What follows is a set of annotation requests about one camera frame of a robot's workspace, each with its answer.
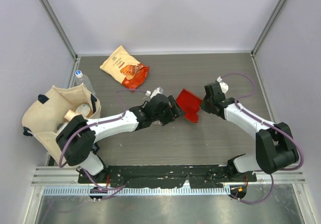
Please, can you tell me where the red paper box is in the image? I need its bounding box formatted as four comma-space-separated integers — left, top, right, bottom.
176, 88, 202, 124

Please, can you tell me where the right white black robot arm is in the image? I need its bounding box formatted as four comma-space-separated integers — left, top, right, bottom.
201, 81, 299, 181

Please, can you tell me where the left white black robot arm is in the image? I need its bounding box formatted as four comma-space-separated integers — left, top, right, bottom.
56, 93, 185, 183

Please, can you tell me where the cassava chips bag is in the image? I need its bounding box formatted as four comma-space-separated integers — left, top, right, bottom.
100, 46, 149, 89

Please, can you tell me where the clear plastic water bottle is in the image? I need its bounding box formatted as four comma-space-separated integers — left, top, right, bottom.
75, 70, 96, 95

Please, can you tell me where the beige cylindrical bottle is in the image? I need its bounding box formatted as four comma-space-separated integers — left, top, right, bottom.
64, 110, 78, 122

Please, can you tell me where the beige canvas tote bag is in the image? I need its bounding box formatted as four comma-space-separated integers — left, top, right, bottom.
22, 84, 101, 162

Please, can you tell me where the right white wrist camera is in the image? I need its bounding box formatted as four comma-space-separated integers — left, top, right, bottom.
216, 76, 229, 94

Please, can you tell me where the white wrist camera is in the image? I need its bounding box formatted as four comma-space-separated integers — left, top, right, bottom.
216, 76, 229, 94
145, 87, 163, 98

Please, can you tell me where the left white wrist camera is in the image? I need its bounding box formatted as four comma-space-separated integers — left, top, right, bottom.
145, 87, 163, 98

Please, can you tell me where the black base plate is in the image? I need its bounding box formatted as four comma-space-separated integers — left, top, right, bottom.
92, 165, 257, 189

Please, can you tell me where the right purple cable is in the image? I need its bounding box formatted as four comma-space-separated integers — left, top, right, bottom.
217, 72, 304, 204

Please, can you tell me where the purple cable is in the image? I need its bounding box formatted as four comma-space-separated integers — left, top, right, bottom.
58, 88, 151, 201
217, 72, 304, 204

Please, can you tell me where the white slotted cable duct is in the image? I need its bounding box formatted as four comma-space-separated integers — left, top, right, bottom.
42, 185, 230, 196

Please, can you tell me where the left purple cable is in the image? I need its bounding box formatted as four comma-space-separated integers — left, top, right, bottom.
58, 88, 151, 201

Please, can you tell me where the aluminium frame rail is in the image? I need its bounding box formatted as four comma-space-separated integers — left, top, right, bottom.
32, 165, 305, 189

